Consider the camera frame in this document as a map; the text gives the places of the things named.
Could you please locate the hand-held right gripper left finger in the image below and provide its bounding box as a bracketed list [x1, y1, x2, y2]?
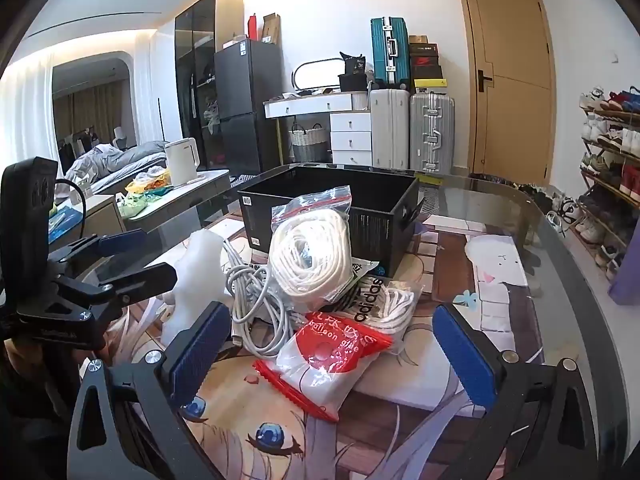
[67, 301, 233, 480]

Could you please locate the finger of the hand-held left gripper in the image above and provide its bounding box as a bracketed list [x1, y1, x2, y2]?
[50, 230, 148, 266]
[57, 262, 178, 311]

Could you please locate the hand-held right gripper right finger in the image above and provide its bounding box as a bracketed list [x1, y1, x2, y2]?
[431, 304, 601, 480]

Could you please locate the white foam piece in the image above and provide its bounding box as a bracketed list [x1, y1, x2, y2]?
[162, 230, 224, 348]

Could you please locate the red and white packet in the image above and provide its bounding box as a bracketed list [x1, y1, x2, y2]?
[253, 311, 394, 422]

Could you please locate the zip bag of white rope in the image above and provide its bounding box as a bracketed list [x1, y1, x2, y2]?
[269, 186, 352, 312]

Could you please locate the black storage box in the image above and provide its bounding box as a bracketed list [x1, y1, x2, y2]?
[238, 164, 421, 279]

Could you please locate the green snack bag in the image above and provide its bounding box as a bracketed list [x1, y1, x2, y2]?
[117, 192, 152, 219]

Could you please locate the yellow snack bag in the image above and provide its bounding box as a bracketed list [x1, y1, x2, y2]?
[125, 170, 174, 194]

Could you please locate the bed with grey blanket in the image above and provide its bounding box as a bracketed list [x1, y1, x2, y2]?
[54, 140, 169, 197]

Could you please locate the grey side table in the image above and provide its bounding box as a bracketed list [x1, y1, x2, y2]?
[120, 169, 232, 233]

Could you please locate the printed anime desk mat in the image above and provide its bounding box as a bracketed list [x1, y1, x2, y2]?
[107, 210, 547, 480]

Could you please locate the white electric kettle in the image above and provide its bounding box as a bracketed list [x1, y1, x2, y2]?
[164, 137, 202, 187]

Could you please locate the brown curtain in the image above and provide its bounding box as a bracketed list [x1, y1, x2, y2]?
[52, 82, 125, 137]

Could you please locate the row of floor shoes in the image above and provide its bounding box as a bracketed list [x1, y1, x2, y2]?
[469, 172, 583, 233]

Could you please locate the purple cloth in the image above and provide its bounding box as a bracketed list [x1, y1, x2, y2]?
[607, 239, 640, 307]

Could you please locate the black fridge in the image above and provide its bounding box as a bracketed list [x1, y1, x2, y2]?
[214, 39, 284, 172]

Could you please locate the black glass wardrobe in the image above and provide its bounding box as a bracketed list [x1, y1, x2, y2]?
[174, 0, 246, 171]

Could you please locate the woven laundry basket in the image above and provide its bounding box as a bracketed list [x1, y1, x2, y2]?
[290, 122, 331, 163]

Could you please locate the silver suitcase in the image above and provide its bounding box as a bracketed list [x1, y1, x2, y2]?
[409, 92, 456, 176]

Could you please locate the shoe rack with shoes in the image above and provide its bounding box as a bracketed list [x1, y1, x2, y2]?
[575, 86, 640, 282]

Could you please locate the white suitcase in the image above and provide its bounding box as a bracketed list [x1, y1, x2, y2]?
[367, 87, 412, 169]

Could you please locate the white dressing desk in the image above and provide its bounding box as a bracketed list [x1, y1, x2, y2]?
[263, 91, 372, 167]

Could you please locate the oval desk mirror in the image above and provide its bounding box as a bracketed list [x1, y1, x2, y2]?
[291, 58, 351, 92]

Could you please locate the cardboard box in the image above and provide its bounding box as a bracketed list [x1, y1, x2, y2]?
[262, 12, 282, 44]

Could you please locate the wooden door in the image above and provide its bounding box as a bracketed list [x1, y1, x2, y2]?
[456, 0, 557, 187]

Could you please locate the black bag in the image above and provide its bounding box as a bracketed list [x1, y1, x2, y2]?
[338, 51, 372, 93]

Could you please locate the stack of shoe boxes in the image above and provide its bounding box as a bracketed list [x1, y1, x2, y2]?
[408, 35, 446, 95]

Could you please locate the teal suitcase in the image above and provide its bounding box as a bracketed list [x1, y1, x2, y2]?
[370, 17, 411, 87]

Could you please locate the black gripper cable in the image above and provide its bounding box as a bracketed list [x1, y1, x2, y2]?
[61, 182, 90, 241]

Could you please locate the grey cable bundle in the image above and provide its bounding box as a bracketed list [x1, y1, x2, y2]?
[221, 239, 292, 357]

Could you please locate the printed bag of white rope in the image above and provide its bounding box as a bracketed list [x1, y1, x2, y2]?
[350, 274, 426, 352]

